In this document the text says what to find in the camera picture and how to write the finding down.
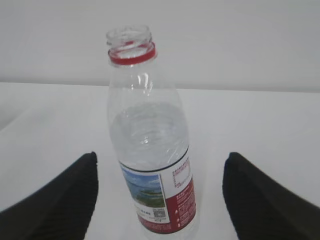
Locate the clear water bottle red label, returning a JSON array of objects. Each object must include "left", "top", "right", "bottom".
[{"left": 106, "top": 24, "right": 198, "bottom": 240}]

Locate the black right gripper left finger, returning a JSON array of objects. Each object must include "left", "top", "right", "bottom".
[{"left": 0, "top": 152, "right": 99, "bottom": 240}]

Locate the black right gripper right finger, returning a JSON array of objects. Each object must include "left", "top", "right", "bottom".
[{"left": 222, "top": 152, "right": 320, "bottom": 240}]

